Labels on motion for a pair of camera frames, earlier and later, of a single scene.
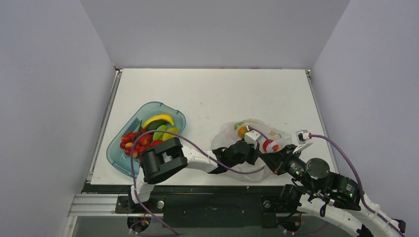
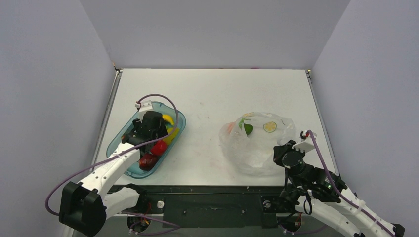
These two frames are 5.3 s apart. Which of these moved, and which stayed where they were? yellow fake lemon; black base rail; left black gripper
Moved: left black gripper
Stayed: black base rail; yellow fake lemon
